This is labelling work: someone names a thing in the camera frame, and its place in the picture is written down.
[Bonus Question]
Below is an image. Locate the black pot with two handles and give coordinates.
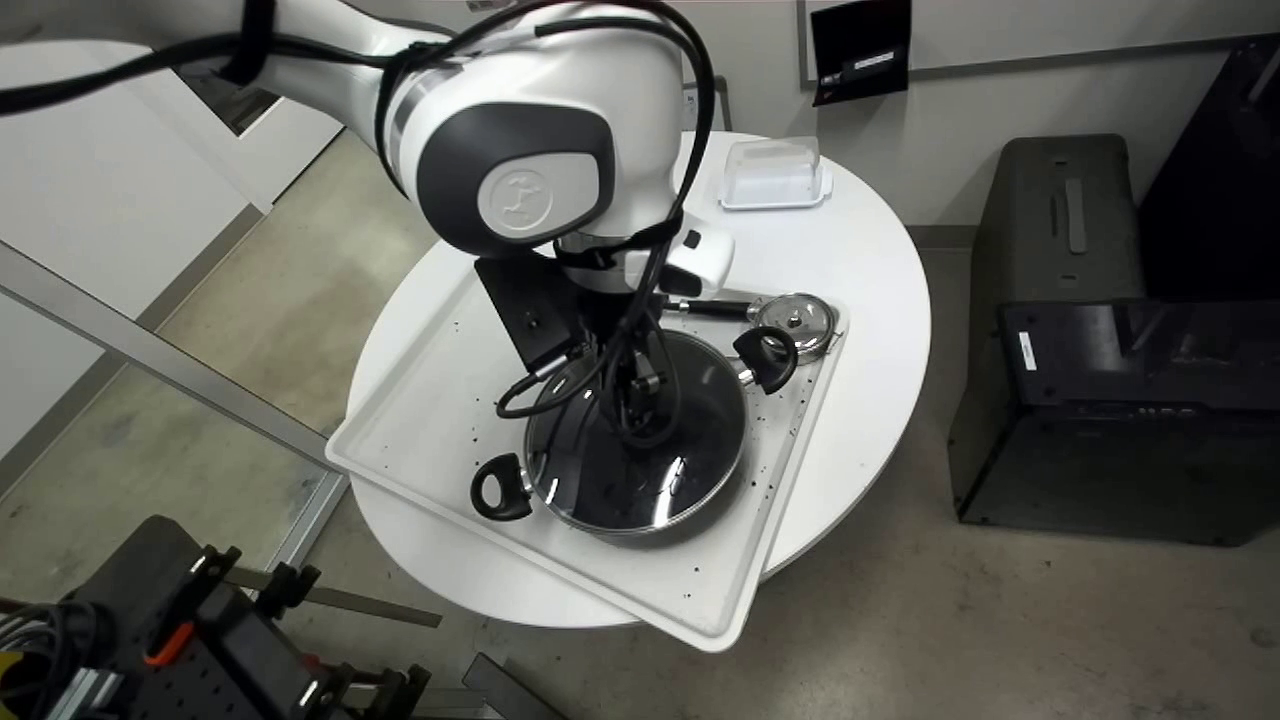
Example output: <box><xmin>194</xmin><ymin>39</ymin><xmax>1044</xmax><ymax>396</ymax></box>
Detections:
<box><xmin>470</xmin><ymin>325</ymin><xmax>801</xmax><ymax>548</ymax></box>

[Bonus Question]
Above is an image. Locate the small steel saucepan black handle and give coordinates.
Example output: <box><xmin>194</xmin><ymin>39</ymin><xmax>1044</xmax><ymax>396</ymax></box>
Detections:
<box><xmin>660</xmin><ymin>292</ymin><xmax>843</xmax><ymax>365</ymax></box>

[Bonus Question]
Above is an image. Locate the small steel lid with knob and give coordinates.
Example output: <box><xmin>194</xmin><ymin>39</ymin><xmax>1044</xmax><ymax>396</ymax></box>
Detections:
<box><xmin>750</xmin><ymin>292</ymin><xmax>839</xmax><ymax>357</ymax></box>

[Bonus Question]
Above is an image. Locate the glass partition with metal frame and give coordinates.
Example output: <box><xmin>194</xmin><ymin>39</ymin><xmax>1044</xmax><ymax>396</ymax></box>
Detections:
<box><xmin>0</xmin><ymin>238</ymin><xmax>351</xmax><ymax>573</ymax></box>

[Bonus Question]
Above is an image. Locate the black sign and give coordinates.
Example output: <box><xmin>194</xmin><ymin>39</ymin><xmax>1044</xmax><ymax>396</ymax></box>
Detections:
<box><xmin>809</xmin><ymin>0</ymin><xmax>914</xmax><ymax>108</ymax></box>

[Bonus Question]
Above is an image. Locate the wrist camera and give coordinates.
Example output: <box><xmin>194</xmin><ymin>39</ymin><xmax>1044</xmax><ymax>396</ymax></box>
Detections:
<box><xmin>474</xmin><ymin>253</ymin><xmax>593</xmax><ymax>378</ymax></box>

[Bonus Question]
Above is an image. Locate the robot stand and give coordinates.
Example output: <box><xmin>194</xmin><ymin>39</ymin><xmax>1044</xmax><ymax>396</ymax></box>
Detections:
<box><xmin>0</xmin><ymin>514</ymin><xmax>446</xmax><ymax>720</ymax></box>

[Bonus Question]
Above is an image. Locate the clear plastic butter dish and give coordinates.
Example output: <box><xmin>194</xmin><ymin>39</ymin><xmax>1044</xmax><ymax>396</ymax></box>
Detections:
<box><xmin>718</xmin><ymin>136</ymin><xmax>834</xmax><ymax>212</ymax></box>

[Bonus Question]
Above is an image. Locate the black equipment case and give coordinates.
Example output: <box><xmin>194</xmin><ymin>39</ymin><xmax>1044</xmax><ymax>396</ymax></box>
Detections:
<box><xmin>947</xmin><ymin>133</ymin><xmax>1280</xmax><ymax>549</ymax></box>

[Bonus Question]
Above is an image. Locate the black panel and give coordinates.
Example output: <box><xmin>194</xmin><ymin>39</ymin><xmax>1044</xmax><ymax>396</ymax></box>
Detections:
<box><xmin>1138</xmin><ymin>34</ymin><xmax>1280</xmax><ymax>303</ymax></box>

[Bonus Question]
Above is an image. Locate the white plastic tray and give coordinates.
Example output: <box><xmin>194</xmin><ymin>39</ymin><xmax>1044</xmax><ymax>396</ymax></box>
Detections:
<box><xmin>325</xmin><ymin>262</ymin><xmax>851</xmax><ymax>654</ymax></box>

